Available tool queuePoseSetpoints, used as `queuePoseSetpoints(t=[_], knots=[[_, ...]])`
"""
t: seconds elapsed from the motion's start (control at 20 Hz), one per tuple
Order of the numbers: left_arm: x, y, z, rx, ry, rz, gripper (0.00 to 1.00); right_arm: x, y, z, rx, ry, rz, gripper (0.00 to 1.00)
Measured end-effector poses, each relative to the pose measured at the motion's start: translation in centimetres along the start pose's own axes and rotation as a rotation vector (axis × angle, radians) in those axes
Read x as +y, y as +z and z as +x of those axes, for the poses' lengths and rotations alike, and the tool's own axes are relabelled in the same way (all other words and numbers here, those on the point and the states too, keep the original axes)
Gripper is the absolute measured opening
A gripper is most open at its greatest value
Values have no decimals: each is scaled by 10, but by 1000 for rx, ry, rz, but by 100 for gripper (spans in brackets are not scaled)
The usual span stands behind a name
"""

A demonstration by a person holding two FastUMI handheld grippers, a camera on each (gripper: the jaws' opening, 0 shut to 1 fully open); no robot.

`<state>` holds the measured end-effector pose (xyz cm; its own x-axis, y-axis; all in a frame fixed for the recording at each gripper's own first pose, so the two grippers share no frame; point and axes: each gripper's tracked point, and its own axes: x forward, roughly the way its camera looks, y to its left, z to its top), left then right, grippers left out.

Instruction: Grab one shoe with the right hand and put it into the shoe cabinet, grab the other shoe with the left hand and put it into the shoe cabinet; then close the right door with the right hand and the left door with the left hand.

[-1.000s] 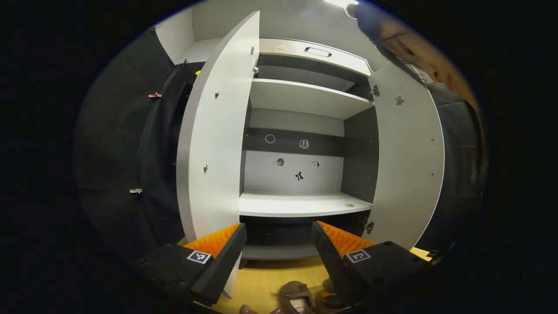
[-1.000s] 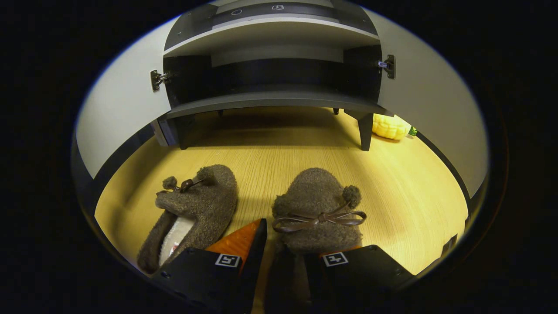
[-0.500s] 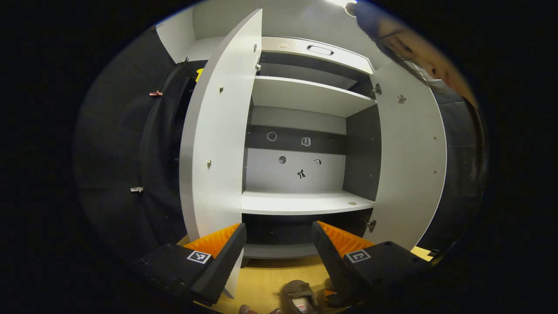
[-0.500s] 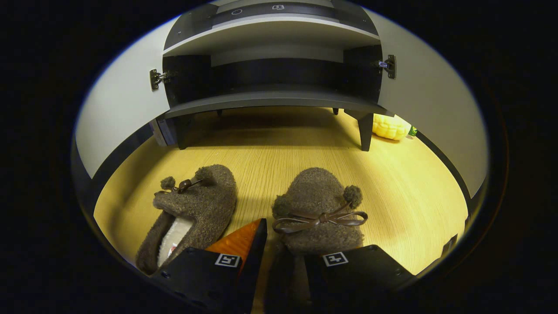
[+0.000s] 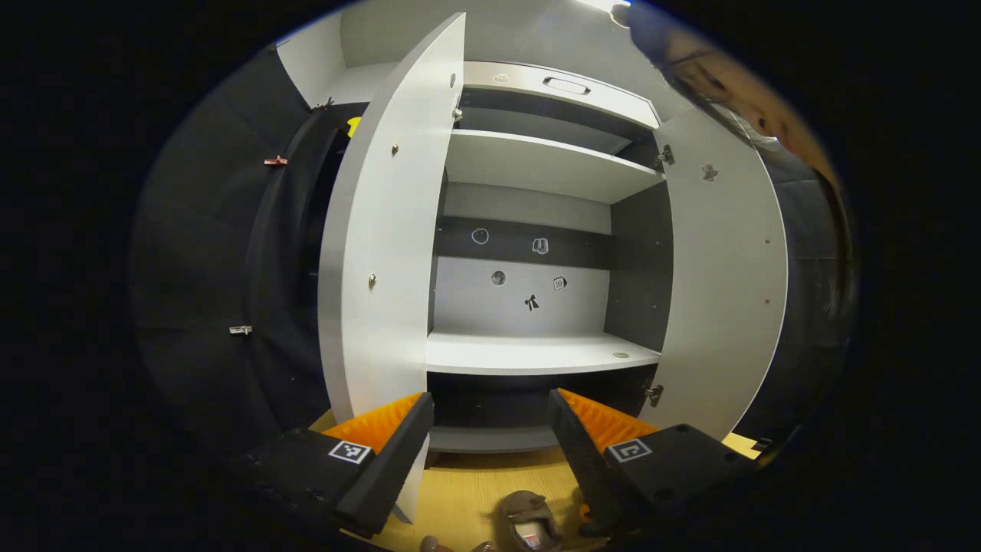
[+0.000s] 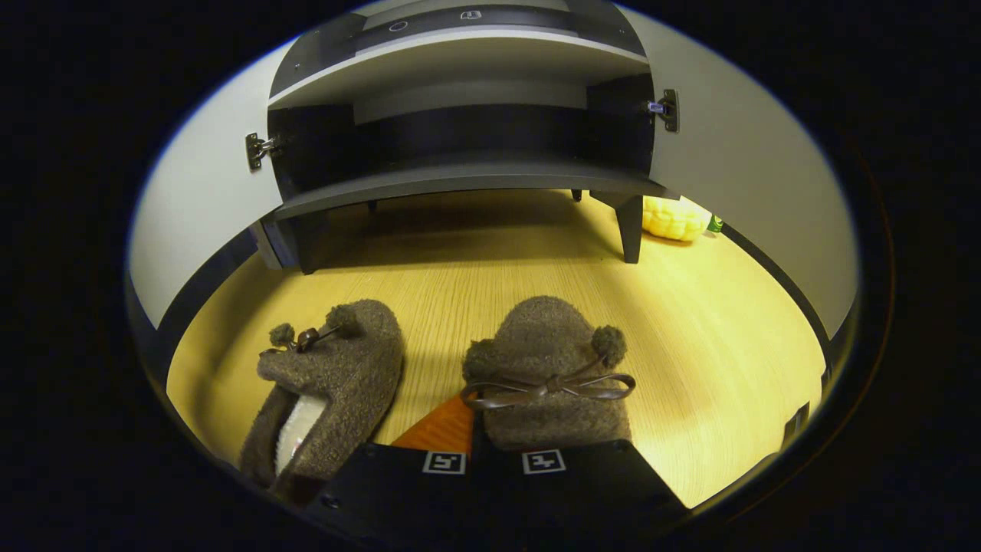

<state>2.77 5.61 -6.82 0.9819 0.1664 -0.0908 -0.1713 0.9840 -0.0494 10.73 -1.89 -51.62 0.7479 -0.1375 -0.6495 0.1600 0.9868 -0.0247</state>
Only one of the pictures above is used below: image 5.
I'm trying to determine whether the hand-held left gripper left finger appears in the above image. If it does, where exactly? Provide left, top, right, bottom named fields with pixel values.
left=241, top=393, right=435, bottom=537

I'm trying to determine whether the brown fuzzy shoe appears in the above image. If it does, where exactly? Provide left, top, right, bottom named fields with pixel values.
left=494, top=491, right=564, bottom=552

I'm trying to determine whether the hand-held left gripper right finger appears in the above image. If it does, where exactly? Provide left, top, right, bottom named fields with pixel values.
left=547, top=389, right=756, bottom=537

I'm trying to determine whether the white shoe cabinet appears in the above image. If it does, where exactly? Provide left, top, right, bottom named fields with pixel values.
left=318, top=11, right=790, bottom=526

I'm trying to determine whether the white cabinet door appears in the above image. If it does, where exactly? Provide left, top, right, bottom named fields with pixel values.
left=651, top=107, right=790, bottom=442
left=318, top=11, right=467, bottom=526

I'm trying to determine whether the person's head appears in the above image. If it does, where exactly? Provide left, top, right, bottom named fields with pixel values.
left=613, top=2, right=844, bottom=192

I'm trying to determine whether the white cabinet drawer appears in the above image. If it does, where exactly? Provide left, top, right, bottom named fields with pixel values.
left=460, top=61, right=661, bottom=130

